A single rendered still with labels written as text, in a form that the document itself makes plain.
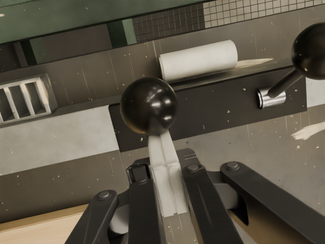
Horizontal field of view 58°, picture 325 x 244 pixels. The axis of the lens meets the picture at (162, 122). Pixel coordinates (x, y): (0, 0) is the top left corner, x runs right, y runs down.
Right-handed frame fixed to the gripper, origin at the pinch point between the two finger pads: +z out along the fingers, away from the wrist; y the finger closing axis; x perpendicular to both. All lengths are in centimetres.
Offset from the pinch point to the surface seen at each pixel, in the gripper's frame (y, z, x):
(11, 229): -19.4, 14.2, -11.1
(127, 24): -3, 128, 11
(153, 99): 0.1, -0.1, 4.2
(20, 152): -14.1, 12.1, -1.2
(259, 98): 10.5, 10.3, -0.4
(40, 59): -56, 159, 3
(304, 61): 10.2, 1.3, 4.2
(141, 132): -1.0, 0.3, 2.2
